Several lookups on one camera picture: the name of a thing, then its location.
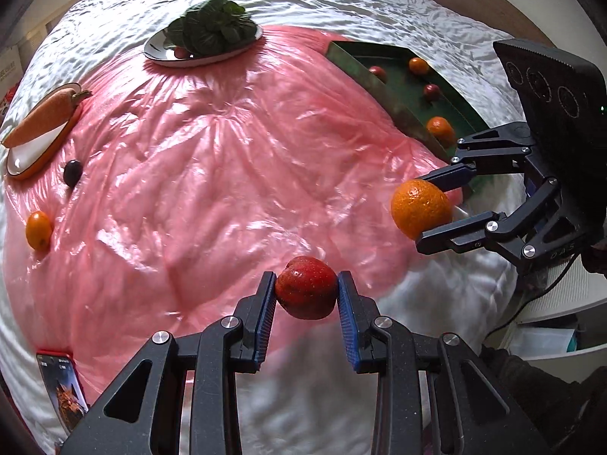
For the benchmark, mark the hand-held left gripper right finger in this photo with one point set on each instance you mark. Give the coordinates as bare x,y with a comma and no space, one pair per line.
348,322

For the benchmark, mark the green tray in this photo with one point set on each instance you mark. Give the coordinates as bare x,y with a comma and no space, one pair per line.
403,85

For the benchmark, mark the white bed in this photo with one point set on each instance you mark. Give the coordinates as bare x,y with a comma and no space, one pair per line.
303,4

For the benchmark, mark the person's right forearm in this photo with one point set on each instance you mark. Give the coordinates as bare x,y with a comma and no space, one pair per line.
596,257

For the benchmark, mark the person's dark clothing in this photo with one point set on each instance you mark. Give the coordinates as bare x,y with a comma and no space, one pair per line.
536,388

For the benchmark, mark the small orange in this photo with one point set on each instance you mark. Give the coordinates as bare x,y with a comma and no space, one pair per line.
39,230

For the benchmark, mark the smartphone with red case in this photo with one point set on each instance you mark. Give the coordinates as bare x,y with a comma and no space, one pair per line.
59,388

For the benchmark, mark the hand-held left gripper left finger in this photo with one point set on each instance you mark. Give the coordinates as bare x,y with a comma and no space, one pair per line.
268,315

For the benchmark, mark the leafy green vegetable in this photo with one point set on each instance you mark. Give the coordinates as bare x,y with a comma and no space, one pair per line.
213,28

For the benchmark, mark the carrot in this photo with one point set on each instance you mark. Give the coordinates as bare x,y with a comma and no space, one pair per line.
42,113

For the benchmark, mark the wooden headboard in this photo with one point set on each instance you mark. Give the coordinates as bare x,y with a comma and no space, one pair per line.
498,0

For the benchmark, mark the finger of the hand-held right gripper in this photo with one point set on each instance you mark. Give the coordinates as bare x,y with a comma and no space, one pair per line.
455,175
455,239

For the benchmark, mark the dark purple plum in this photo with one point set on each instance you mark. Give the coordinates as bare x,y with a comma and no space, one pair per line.
72,172

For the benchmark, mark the orange rimmed oval plate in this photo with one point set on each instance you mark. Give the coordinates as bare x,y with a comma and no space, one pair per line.
28,161

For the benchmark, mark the pink plastic sheet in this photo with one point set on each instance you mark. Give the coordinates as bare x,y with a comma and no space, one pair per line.
189,175

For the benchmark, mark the red plum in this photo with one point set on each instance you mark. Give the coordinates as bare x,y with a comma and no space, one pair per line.
431,91
378,72

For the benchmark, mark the red apple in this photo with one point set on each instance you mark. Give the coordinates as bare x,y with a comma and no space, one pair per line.
306,289

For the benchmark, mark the white storage box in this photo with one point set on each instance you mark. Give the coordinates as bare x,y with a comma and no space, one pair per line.
569,303

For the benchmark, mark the white cardboard box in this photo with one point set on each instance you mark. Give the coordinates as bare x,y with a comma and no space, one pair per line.
7,64

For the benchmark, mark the white plate with dark rim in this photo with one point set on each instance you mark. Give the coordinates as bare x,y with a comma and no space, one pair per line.
161,52

